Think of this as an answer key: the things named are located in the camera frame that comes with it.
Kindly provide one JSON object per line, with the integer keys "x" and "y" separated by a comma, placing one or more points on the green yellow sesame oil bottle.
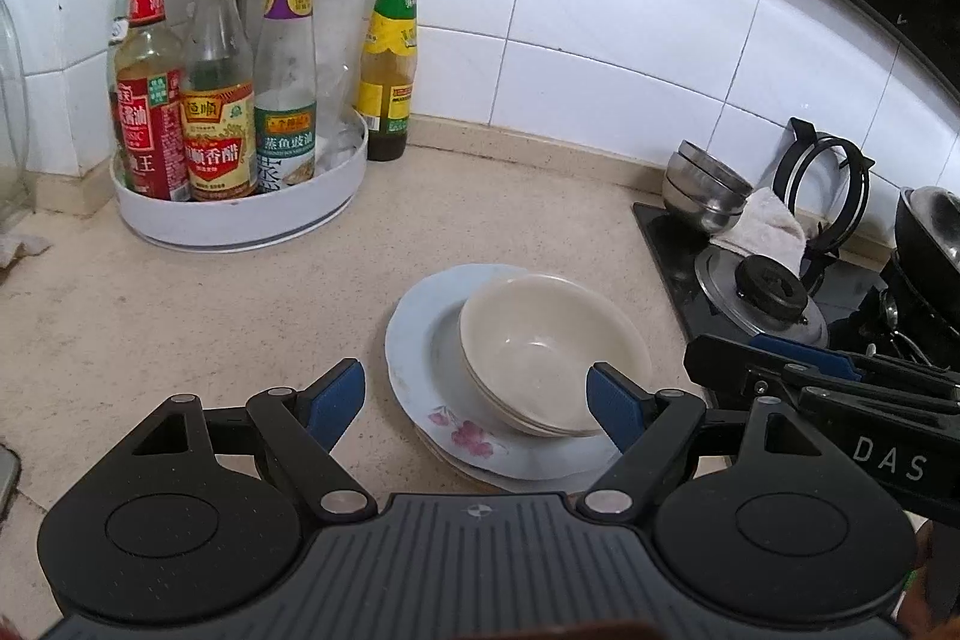
{"x": 386, "y": 76}

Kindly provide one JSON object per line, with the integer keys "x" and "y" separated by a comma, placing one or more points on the green label fish sauce bottle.
{"x": 285, "y": 95}

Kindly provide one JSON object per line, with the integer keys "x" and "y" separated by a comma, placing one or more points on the white plate red flower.
{"x": 430, "y": 381}

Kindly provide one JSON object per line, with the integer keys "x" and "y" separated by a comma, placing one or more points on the cream bowl front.
{"x": 531, "y": 339}

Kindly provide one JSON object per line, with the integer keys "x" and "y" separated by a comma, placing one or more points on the steel sink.
{"x": 10, "y": 470}

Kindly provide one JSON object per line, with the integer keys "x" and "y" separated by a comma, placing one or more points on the black wok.
{"x": 927, "y": 226}

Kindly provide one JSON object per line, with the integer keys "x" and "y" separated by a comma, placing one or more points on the stacked steel bowls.
{"x": 702, "y": 191}

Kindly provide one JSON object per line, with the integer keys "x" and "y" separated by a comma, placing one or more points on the white cloth on stove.
{"x": 768, "y": 229}

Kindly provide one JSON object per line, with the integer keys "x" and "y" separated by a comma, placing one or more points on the cream bowl back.
{"x": 528, "y": 426}

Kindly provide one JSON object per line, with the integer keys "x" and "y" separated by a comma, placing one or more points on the dark bottle behind rack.
{"x": 117, "y": 34}

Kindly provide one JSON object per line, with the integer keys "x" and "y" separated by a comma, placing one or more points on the clear plastic bag in rack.
{"x": 338, "y": 26}

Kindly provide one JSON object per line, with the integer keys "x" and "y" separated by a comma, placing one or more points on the red label soy sauce bottle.
{"x": 150, "y": 67}

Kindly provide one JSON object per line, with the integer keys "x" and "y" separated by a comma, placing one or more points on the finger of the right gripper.
{"x": 842, "y": 364}
{"x": 737, "y": 373}

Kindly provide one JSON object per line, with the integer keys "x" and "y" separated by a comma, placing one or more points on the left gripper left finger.
{"x": 297, "y": 432}

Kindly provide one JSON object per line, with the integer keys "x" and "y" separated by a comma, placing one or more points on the crumpled beige dish cloth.
{"x": 14, "y": 247}

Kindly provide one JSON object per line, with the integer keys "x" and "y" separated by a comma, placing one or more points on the yellow label vinegar bottle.
{"x": 218, "y": 104}

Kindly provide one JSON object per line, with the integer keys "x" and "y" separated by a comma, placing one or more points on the glass pot lid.
{"x": 15, "y": 129}

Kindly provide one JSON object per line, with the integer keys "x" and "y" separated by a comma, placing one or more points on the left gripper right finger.
{"x": 654, "y": 433}

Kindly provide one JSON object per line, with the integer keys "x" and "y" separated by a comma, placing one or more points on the black burner pot support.
{"x": 836, "y": 175}

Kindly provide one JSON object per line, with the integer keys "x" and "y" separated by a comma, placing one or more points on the black gas stove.
{"x": 834, "y": 305}

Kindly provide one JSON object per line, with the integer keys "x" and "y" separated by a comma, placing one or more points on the cream bowl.
{"x": 528, "y": 426}
{"x": 531, "y": 339}

